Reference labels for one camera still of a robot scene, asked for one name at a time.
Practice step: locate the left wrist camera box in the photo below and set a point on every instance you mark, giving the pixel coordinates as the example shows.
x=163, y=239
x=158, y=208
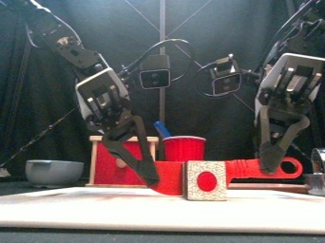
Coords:
x=154, y=74

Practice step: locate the thin wooden board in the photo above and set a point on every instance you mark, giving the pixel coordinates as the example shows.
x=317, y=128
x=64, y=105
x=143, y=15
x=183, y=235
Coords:
x=270, y=186

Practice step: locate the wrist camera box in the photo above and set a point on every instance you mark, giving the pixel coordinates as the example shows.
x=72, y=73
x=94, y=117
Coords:
x=154, y=74
x=226, y=79

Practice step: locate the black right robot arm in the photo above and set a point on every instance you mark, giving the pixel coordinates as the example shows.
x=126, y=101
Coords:
x=302, y=28

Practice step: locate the grey metal frame pole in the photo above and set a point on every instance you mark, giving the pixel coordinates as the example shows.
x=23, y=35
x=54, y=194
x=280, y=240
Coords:
x=162, y=25

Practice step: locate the white cutting board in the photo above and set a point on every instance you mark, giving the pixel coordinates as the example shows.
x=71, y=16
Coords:
x=161, y=212

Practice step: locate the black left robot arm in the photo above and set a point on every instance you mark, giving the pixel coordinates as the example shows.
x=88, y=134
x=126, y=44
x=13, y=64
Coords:
x=63, y=41

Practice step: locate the shiny metal cup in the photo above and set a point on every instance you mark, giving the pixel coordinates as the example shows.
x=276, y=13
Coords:
x=317, y=177

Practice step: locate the red wooden toy box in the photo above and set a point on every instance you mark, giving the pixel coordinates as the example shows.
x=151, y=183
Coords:
x=106, y=167

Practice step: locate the red plastic cup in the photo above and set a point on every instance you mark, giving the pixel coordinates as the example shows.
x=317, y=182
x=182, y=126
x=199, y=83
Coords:
x=183, y=148

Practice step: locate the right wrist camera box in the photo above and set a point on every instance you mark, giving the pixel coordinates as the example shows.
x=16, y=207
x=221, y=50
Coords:
x=226, y=79

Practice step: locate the speckled toy sushi red centre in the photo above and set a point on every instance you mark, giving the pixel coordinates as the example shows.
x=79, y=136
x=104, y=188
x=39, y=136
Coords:
x=206, y=181

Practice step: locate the grey bowl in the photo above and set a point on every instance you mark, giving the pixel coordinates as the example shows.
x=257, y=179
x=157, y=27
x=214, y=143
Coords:
x=54, y=172

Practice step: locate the red toy knife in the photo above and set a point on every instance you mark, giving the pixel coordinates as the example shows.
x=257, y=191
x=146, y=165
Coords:
x=249, y=167

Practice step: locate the blue stick in cup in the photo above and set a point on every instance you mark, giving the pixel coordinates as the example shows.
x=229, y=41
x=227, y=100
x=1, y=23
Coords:
x=162, y=129

